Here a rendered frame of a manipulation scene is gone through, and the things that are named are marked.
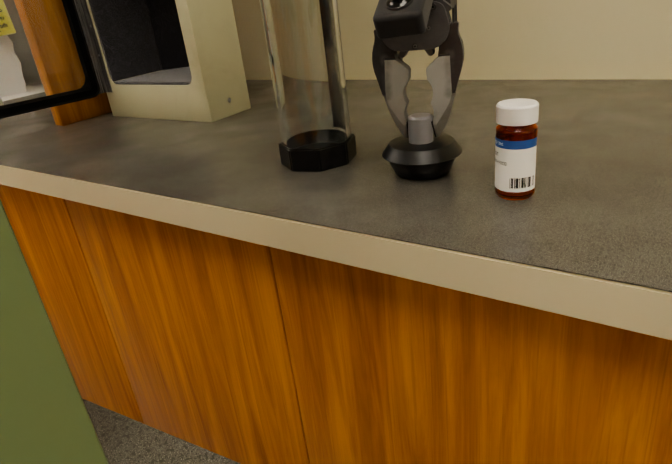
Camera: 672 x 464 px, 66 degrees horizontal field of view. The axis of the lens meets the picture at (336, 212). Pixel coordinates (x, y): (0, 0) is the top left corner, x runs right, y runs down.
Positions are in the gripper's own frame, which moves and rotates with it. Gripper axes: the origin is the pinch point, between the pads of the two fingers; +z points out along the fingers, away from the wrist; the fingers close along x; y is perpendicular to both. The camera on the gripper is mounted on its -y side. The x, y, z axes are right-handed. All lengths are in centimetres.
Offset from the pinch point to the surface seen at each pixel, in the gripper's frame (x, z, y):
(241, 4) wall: 60, -14, 75
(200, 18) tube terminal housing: 44, -13, 28
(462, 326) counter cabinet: -6.0, 15.4, -15.6
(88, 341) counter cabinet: 71, 44, 5
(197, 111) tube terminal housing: 48, 3, 27
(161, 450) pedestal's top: 6.6, 5.4, -42.0
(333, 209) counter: 7.4, 5.4, -11.3
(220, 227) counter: 21.7, 8.1, -11.2
